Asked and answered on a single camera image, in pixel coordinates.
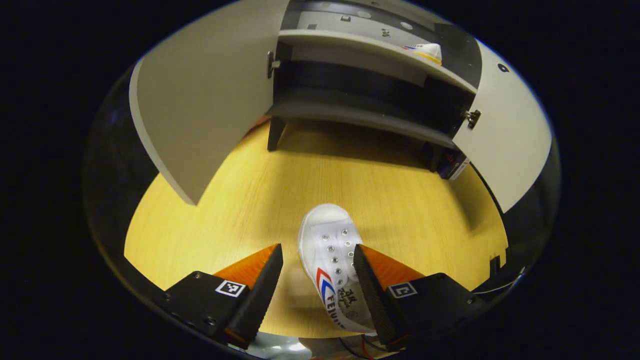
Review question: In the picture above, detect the white cabinet door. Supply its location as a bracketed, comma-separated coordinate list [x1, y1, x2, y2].
[452, 40, 553, 214]
[129, 0, 291, 206]

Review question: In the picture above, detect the white canvas shoe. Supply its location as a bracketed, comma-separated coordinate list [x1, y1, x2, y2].
[401, 42, 443, 66]
[298, 203, 377, 335]

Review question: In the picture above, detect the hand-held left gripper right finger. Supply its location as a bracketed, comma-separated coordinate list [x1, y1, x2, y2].
[352, 244, 486, 352]

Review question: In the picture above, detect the white and grey shoe cabinet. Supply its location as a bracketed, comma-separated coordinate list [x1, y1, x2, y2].
[266, 0, 483, 173]

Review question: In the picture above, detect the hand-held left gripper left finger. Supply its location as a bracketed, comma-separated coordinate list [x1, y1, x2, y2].
[152, 243, 284, 351]

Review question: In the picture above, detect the dark blue box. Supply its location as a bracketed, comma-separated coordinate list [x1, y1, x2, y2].
[439, 147, 471, 181]

